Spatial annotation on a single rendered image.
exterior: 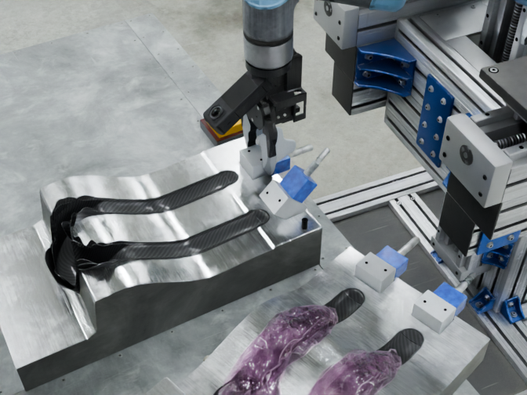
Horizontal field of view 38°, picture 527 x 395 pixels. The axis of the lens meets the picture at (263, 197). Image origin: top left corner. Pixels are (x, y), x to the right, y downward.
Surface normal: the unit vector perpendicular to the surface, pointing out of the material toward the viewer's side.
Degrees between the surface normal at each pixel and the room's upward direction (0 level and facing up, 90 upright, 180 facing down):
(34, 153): 0
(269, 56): 90
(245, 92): 32
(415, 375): 23
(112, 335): 90
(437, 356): 0
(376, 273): 0
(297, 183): 44
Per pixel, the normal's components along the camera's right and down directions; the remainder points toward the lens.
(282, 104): 0.48, 0.61
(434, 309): 0.00, -0.72
